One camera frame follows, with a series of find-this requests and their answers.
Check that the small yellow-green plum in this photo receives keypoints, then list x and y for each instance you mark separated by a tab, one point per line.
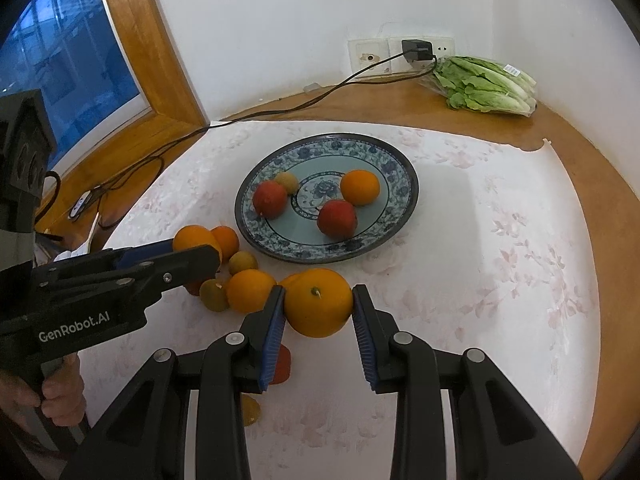
243	262
250	410
289	181

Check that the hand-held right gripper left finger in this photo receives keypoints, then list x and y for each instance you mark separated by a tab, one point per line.
272	340

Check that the blue floral patterned plate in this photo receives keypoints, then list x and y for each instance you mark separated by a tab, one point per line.
380	230

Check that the person's left hand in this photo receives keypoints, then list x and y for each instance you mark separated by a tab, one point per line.
62	390

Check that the small white plastic piece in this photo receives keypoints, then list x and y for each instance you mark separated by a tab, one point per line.
312	86

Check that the large yellow-green plum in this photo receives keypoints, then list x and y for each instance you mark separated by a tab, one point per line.
214	297

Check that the black plug-in charger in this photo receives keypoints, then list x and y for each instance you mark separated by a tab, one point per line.
417	50

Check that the wooden window frame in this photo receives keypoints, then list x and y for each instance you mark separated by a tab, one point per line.
150	60

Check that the white lined notebook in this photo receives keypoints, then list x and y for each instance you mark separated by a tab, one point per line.
75	252

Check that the beige wall plate with hole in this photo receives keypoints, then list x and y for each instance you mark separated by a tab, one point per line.
357	47

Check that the blue window pane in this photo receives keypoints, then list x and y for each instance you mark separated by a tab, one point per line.
75	60

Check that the bagged green lettuce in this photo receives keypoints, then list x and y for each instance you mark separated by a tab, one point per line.
480	87

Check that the large red pomegranate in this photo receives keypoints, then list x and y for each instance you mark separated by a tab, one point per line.
282	365

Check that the orange with stem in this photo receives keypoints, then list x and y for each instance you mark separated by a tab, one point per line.
317	305

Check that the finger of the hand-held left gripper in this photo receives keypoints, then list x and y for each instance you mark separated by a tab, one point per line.
192	262
145	253

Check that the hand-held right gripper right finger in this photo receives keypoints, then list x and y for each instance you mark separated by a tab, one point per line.
362	340

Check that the white floral tablecloth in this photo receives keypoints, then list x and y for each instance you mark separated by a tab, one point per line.
475	285

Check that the beige wall power socket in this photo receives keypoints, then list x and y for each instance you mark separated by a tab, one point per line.
442	50

